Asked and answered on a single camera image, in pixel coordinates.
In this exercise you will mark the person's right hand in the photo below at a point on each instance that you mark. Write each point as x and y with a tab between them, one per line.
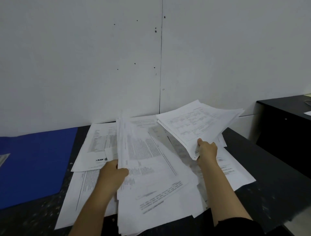
207	153

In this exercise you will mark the black sleeve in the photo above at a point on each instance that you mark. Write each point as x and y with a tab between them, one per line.
243	228

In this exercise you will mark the person's left thumb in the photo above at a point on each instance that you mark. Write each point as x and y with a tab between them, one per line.
123	173

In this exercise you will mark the clear plastic sleeve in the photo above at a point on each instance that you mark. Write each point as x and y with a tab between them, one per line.
3	160

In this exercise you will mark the person's right forearm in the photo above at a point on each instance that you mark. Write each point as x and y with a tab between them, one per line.
224	194

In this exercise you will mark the black desk cabinet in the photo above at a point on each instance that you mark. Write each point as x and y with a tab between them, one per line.
286	136

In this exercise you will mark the person's left forearm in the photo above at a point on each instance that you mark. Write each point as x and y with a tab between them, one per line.
93	211

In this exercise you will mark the blue folder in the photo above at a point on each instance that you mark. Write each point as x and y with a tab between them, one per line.
34	165

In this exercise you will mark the person's right thumb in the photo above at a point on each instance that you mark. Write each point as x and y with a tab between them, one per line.
199	143

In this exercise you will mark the drooping printed paper sheets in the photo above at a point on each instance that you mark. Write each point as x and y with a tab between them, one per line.
150	175

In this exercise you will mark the fanned printed paper bundle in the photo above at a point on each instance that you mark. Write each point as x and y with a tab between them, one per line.
199	121

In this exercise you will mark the person's left hand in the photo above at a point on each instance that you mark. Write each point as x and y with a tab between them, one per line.
111	176

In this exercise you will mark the pile of loose printed papers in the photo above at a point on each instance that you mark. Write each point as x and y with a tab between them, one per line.
97	143

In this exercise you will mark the white paper slip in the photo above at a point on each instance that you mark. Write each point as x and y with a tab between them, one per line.
308	113

